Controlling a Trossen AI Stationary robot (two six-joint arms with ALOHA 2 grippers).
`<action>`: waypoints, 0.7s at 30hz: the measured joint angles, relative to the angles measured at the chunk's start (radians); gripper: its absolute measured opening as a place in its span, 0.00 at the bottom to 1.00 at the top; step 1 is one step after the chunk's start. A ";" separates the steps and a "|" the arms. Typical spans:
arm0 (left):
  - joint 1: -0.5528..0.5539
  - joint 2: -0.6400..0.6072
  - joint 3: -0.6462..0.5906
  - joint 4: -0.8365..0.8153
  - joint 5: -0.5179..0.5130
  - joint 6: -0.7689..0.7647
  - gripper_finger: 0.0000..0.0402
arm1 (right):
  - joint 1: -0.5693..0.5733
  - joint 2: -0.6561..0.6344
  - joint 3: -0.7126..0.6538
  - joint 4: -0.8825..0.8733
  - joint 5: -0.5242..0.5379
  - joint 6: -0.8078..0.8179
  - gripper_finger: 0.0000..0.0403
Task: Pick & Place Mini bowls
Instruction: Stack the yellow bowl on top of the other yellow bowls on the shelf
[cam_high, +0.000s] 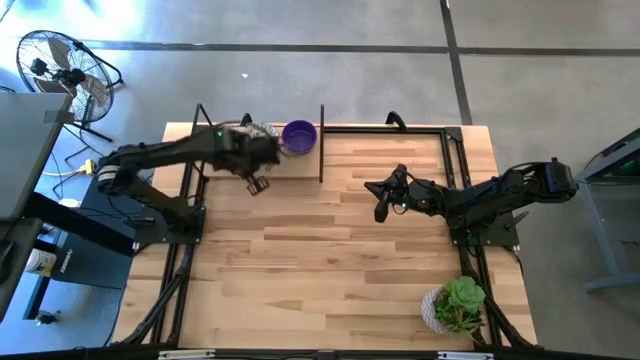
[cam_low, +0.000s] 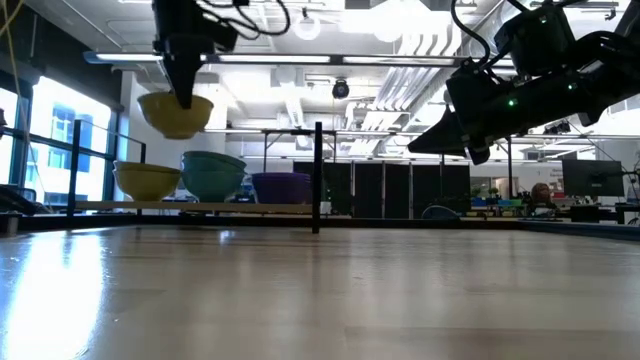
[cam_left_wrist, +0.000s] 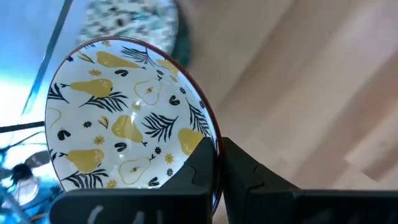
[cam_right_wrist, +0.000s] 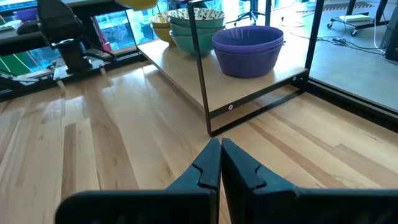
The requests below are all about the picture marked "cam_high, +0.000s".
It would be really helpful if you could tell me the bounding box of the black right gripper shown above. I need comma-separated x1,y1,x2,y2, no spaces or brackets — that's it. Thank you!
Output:
364,164,447,224

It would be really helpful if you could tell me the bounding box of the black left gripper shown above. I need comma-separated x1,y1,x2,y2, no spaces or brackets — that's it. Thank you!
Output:
212,124,282,196

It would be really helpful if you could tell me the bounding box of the teal floral-pattern bowl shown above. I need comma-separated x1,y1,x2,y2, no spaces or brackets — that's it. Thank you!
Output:
243,122,279,140

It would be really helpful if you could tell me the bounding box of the purple plastic bowl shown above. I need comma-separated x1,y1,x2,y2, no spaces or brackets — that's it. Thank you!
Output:
281,119,319,156

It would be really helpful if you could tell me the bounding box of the green succulent in white pot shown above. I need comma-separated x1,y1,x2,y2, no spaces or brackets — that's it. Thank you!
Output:
420,275,487,337

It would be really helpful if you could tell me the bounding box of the black computer case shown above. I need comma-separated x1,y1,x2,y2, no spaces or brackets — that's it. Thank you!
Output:
49,174,147,291

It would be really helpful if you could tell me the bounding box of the black floor fan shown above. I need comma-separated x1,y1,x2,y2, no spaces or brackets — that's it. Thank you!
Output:
15,29,125,144

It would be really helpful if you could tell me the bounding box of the blue-grey metal table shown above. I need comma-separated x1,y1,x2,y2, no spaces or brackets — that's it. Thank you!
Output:
574,127,640,294

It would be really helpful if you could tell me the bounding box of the white container with yellow label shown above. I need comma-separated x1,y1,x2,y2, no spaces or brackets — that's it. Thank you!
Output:
23,248,58,277

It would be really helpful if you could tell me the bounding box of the grey desk top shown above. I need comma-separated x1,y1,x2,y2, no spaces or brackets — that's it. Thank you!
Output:
0,92,73,222

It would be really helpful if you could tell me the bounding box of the black desk caster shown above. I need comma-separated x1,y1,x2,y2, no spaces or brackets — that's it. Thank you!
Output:
35,309,62,327

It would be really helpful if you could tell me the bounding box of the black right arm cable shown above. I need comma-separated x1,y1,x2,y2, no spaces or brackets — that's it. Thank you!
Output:
394,171,451,217

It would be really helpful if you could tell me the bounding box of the black aluminium table frame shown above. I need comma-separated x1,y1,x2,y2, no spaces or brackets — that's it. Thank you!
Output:
112,102,539,351

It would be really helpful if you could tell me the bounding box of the black vertical post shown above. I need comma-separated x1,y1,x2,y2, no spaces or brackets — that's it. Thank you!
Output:
318,103,326,184

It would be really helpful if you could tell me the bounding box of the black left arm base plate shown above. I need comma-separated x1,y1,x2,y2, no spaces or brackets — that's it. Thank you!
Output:
133,204,207,246

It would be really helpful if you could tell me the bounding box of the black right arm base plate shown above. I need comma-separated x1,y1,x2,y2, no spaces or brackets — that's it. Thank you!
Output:
447,207,521,249

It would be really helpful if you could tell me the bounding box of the black desk frame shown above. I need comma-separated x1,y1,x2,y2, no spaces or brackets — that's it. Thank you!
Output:
0,192,137,321

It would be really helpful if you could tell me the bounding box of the silver metal bracket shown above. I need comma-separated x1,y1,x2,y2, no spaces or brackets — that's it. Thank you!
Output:
437,351,495,360
158,349,209,360

